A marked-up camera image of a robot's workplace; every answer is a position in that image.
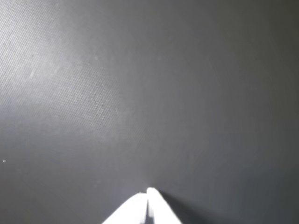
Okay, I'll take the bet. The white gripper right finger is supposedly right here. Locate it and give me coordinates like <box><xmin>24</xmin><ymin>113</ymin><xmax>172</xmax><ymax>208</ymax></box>
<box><xmin>146</xmin><ymin>187</ymin><xmax>183</xmax><ymax>224</ymax></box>

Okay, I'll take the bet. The dark grey table mat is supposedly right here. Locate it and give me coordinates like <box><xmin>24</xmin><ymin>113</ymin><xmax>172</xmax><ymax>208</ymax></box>
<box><xmin>0</xmin><ymin>0</ymin><xmax>299</xmax><ymax>224</ymax></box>

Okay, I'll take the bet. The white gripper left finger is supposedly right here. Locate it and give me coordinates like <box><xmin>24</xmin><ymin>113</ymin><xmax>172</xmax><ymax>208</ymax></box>
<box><xmin>101</xmin><ymin>192</ymin><xmax>149</xmax><ymax>224</ymax></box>

